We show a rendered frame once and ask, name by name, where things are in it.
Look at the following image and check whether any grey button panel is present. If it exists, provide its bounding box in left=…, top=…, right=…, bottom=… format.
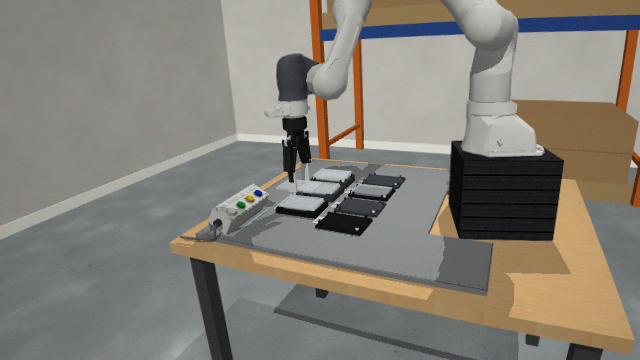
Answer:
left=180, top=184, right=271, bottom=240

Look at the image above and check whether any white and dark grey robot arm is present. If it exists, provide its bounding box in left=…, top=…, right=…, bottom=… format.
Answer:
left=264, top=0, right=545, bottom=157

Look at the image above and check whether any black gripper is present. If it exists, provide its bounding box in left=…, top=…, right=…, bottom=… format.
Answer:
left=282, top=116, right=311, bottom=192

